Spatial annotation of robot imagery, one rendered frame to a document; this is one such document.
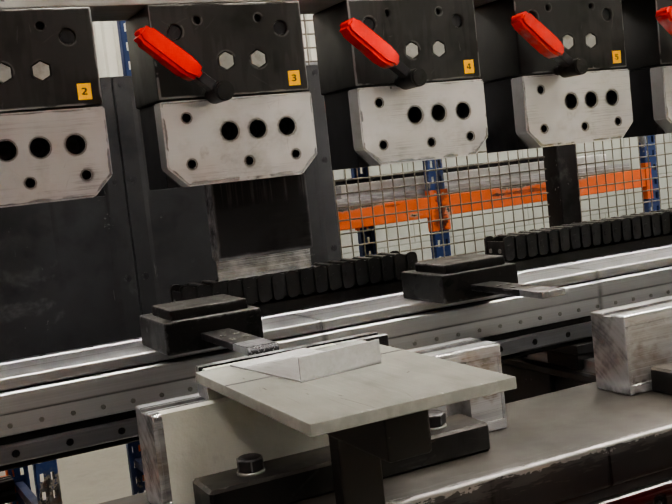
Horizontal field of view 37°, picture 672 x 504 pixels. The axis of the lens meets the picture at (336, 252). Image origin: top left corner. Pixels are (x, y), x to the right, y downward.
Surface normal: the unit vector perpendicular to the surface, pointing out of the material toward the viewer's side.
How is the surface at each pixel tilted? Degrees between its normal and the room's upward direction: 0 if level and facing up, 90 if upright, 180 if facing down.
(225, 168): 90
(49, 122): 90
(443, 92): 90
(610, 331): 90
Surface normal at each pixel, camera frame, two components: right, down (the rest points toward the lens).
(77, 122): 0.44, 0.03
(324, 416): -0.11, -0.99
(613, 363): -0.89, 0.14
